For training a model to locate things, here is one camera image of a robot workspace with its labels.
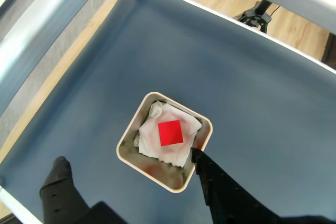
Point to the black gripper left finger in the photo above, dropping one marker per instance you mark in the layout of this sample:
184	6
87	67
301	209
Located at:
61	197

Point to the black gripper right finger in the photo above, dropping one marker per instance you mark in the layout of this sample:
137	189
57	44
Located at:
225	200

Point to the red cube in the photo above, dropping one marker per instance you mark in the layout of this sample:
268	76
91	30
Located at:
170	133

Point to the beige square box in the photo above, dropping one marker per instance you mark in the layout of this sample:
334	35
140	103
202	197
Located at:
126	153

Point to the white crumpled cloth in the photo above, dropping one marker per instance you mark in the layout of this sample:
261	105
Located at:
149	142

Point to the dark grey tray mat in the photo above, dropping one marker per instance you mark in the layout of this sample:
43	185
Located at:
210	64

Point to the black stand leg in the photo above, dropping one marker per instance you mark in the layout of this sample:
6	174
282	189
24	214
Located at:
329	48

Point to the black tripod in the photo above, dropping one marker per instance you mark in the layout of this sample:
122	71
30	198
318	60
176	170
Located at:
256	14

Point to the silver metal tray frame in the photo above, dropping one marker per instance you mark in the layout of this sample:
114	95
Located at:
39	19

